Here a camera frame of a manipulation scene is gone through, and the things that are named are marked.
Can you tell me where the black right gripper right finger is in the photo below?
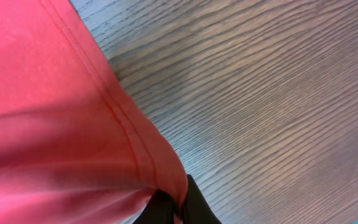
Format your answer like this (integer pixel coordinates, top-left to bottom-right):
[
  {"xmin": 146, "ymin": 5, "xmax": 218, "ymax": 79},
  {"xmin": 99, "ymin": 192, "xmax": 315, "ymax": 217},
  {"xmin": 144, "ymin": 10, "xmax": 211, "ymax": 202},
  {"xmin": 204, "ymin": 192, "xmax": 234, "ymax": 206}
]
[{"xmin": 182, "ymin": 174, "xmax": 222, "ymax": 224}]

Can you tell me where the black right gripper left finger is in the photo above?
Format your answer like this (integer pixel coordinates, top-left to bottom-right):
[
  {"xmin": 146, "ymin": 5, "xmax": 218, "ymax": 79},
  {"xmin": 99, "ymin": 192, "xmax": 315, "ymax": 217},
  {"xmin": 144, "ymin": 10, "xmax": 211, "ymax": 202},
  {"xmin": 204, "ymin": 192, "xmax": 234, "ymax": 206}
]
[{"xmin": 133, "ymin": 190, "xmax": 175, "ymax": 224}]

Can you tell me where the red t-shirt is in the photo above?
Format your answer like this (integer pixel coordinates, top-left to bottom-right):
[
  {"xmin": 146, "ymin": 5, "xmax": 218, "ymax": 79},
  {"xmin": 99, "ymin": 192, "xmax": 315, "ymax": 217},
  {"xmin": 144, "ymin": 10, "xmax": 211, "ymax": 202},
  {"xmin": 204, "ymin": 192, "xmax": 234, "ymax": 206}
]
[{"xmin": 0, "ymin": 0, "xmax": 188, "ymax": 223}]

